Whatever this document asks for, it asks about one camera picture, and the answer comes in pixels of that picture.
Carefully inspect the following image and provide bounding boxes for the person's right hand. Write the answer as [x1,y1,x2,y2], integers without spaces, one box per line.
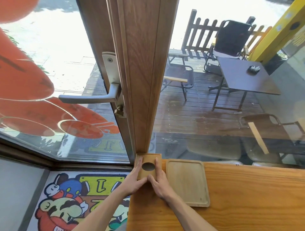
[147,157,176,201]

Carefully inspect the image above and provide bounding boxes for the person's left hand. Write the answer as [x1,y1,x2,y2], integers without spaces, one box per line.
[120,156,148,198]

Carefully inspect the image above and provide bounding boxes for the dark square outdoor table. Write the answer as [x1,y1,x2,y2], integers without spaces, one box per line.
[208,56,281,112]

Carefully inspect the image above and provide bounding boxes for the wooden framed glass door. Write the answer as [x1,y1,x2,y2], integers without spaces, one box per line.
[0,0,136,167]

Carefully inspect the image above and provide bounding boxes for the wooden tissue box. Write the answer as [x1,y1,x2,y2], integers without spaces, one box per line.
[134,153,162,181]

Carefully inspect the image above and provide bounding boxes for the wooden door frame post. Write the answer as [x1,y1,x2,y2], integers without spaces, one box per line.
[106,0,180,155]

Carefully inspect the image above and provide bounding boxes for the person's left forearm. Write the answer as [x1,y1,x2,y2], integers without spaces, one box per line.
[71,188,130,231]

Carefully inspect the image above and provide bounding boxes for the yellow post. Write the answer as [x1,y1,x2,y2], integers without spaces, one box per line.
[247,0,305,65]

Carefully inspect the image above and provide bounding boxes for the wooden tray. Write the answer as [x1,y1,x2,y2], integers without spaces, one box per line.
[166,159,211,208]

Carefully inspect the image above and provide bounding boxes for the silver door handle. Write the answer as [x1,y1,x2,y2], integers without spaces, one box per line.
[58,52,127,118]

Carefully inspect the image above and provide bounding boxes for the colourful cartoon floor mat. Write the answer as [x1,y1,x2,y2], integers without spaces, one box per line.
[26,171,130,231]

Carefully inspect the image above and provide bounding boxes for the black folding chair wooden armrests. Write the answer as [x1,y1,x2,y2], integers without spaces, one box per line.
[220,113,305,155]
[161,52,195,102]
[204,20,254,73]

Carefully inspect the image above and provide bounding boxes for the red window sticker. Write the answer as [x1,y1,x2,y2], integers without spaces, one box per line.
[0,0,121,140]

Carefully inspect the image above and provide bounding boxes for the wooden picket fence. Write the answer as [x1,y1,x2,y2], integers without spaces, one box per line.
[181,9,273,54]

